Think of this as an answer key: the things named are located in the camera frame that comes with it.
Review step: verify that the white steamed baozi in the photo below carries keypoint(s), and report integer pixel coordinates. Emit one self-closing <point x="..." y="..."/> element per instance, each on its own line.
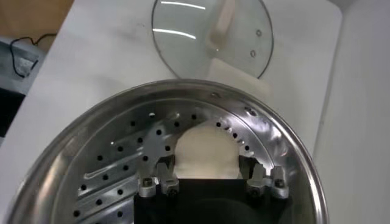
<point x="207" y="152"/>

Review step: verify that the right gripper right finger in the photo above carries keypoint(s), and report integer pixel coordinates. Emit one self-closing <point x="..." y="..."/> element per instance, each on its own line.
<point x="259" y="182"/>

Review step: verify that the round glass pot lid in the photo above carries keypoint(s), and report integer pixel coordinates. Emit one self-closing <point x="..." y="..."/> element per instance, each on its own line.
<point x="189" y="45"/>

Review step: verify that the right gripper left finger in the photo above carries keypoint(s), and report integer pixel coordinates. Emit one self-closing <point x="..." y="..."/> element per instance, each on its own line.
<point x="166" y="179"/>

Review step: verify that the stainless steel steamer basket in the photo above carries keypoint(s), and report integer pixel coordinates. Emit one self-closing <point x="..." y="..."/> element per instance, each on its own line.
<point x="106" y="146"/>

